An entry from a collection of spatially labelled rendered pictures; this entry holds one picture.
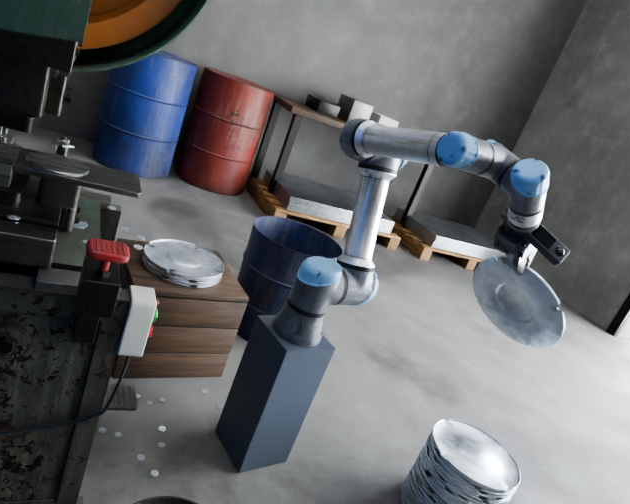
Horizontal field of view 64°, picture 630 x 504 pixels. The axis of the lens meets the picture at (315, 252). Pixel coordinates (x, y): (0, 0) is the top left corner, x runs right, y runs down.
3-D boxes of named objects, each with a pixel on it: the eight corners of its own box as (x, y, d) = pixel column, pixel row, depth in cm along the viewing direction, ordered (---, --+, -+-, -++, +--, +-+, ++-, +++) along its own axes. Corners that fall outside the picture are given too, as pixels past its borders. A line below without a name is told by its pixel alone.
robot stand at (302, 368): (260, 423, 176) (304, 314, 161) (286, 462, 163) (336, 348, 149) (214, 431, 164) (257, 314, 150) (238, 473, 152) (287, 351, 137)
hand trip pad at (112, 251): (119, 279, 94) (129, 242, 91) (121, 295, 89) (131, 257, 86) (79, 273, 90) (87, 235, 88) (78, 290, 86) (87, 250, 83)
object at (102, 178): (126, 222, 127) (138, 172, 123) (129, 246, 115) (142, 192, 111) (12, 200, 115) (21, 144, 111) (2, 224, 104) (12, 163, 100)
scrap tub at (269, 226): (290, 308, 266) (322, 226, 250) (319, 356, 231) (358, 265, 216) (214, 297, 246) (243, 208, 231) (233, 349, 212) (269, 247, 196)
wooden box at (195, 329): (195, 321, 221) (217, 250, 210) (222, 376, 191) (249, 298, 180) (98, 316, 199) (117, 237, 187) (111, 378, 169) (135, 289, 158)
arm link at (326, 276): (280, 291, 147) (296, 250, 143) (316, 293, 155) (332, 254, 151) (301, 314, 138) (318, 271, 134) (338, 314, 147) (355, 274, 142)
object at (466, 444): (474, 418, 178) (475, 417, 178) (538, 485, 155) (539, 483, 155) (414, 423, 162) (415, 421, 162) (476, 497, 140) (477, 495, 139)
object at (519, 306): (459, 256, 150) (461, 255, 150) (492, 339, 156) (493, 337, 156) (542, 258, 124) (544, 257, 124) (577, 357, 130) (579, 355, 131)
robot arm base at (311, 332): (303, 317, 160) (313, 290, 156) (329, 345, 149) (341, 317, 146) (263, 317, 150) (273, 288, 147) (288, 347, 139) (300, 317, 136)
